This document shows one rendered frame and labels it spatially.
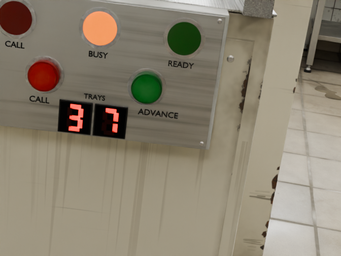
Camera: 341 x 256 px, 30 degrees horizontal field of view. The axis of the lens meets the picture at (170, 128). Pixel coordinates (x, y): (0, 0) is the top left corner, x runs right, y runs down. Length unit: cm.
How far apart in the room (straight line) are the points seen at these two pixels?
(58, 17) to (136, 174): 19
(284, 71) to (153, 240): 74
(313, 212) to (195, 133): 156
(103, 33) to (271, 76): 81
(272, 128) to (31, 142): 82
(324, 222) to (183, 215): 144
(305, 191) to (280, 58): 101
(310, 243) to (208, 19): 144
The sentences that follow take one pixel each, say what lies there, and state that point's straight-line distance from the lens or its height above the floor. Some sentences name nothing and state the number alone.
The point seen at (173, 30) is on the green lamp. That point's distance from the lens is 61.
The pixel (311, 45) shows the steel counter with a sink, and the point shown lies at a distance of 392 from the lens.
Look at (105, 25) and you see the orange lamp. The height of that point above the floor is 82.
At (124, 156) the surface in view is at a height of 67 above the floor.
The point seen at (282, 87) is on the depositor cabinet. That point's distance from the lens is 140.
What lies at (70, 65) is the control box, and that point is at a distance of 63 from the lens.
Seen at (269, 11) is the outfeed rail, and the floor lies 85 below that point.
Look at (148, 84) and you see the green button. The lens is 61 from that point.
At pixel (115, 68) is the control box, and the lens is 62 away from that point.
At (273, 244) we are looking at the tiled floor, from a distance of 194.
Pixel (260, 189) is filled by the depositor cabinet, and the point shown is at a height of 32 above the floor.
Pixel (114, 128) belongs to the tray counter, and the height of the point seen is 71.
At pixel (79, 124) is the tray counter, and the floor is 71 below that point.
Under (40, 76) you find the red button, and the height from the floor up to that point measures 76.
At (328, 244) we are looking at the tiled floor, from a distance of 201.
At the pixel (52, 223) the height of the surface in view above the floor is 58.
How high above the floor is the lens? 94
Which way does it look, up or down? 21 degrees down
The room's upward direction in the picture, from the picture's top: 7 degrees clockwise
